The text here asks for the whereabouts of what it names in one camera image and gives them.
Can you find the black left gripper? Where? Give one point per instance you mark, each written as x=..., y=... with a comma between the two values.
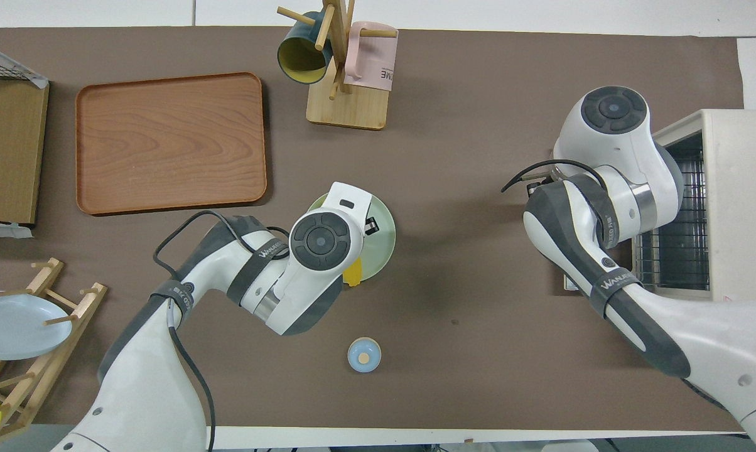
x=371, y=226

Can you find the pale green plate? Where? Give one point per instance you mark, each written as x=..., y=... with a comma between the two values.
x=378, y=238

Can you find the yellow corn cob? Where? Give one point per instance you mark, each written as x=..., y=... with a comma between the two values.
x=353, y=275

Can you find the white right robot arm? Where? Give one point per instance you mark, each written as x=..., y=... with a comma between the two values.
x=610, y=213

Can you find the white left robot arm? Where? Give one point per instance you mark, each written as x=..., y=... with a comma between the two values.
x=164, y=351

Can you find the white toaster oven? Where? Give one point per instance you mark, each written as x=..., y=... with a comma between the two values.
x=742, y=201

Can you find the wooden mug tree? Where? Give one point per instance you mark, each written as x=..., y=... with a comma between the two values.
x=346, y=110

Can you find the small blue bell wooden knob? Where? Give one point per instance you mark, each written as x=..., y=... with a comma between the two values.
x=363, y=355

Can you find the brown table mat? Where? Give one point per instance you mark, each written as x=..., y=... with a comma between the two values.
x=466, y=125

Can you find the pink mug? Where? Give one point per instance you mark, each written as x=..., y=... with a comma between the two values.
x=373, y=59

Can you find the dark blue mug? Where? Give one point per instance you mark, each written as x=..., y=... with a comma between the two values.
x=301, y=59

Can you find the brown wooden tray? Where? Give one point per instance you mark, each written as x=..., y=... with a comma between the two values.
x=171, y=143

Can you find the wooden plate rack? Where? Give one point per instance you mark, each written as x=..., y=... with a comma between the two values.
x=45, y=367

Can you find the white foam wrap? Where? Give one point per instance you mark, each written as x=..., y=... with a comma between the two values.
x=4, y=230
x=36, y=78

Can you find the light blue plate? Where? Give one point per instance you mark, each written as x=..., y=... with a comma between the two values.
x=14, y=326

